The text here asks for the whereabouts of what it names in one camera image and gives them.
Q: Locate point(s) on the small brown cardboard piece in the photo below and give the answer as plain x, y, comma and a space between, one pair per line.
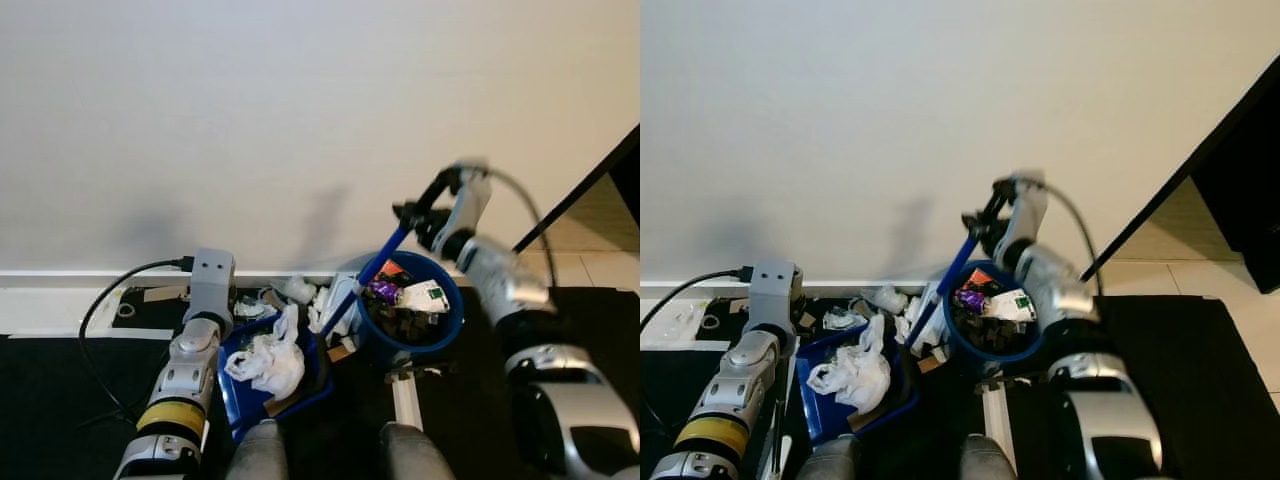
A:
932, 361
342, 350

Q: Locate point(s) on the grey left robot leg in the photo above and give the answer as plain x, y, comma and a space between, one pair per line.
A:
258, 455
830, 460

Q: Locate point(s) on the blue round trash bin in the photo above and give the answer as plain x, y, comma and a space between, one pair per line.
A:
405, 347
995, 356

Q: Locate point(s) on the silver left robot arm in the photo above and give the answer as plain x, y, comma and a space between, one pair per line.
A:
745, 375
185, 365

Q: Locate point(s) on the orange packet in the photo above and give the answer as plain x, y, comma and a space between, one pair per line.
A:
392, 270
978, 278

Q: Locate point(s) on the clear plastic wrapper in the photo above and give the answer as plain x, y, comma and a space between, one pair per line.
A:
252, 309
843, 319

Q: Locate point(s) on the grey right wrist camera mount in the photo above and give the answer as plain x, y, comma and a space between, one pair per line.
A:
1028, 210
470, 200

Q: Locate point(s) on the short black stick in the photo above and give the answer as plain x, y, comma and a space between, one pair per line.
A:
1010, 380
420, 373

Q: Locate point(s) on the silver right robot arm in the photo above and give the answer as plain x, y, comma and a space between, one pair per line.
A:
500, 280
1060, 290

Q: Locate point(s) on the white plastic bag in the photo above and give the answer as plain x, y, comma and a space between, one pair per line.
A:
270, 365
855, 375

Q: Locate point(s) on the white floor tape strip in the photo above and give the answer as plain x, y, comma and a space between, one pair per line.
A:
993, 420
407, 410

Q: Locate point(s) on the crumpled white paper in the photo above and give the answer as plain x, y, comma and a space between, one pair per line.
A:
888, 299
300, 289

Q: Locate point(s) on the grey robot leg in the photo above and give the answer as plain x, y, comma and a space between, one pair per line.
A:
410, 455
830, 460
990, 460
258, 455

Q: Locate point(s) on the black floor mat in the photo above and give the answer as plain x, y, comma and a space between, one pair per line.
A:
50, 420
1180, 380

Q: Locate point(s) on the grey right robot leg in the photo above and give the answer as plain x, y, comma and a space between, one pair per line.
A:
410, 455
990, 460

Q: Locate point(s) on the white and green carton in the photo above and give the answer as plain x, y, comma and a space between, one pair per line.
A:
425, 296
1012, 305

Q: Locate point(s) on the black crumpled trash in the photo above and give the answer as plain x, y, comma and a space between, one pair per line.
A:
990, 332
400, 322

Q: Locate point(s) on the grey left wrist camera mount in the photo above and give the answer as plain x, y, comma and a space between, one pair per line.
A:
772, 292
212, 280

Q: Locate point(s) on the black door frame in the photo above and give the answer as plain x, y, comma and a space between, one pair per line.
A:
1180, 180
580, 192

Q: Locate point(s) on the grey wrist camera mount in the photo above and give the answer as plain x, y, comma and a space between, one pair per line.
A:
1028, 210
772, 292
212, 280
470, 200

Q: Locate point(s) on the black door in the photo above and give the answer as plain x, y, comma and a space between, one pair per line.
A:
1250, 180
630, 185

